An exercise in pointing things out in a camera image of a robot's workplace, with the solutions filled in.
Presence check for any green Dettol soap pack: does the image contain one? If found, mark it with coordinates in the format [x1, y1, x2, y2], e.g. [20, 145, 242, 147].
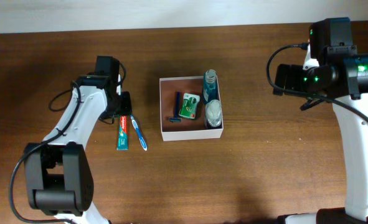
[179, 93, 200, 119]

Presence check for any Colgate toothpaste tube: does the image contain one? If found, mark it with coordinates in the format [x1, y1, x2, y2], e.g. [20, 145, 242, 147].
[116, 116, 129, 151]

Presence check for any blue disposable razor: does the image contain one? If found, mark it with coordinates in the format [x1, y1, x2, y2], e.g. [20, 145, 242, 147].
[169, 91, 181, 123]

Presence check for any blue white toothbrush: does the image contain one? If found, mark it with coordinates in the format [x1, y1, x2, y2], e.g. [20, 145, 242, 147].
[130, 115, 148, 151]

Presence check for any clear purple sanitizer bottle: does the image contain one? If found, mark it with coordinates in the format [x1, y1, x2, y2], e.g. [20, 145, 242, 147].
[204, 100, 222, 129]

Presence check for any pink white open box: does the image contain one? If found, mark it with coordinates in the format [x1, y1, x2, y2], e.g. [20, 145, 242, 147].
[159, 76, 224, 141]

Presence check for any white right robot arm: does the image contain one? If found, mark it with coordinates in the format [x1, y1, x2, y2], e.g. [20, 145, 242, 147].
[268, 17, 368, 224]

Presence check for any teal Listerine mouthwash bottle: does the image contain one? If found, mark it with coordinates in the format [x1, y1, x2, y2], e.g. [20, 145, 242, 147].
[202, 69, 217, 105]

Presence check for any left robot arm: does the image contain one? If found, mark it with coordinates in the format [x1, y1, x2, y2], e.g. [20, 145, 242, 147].
[23, 56, 131, 223]

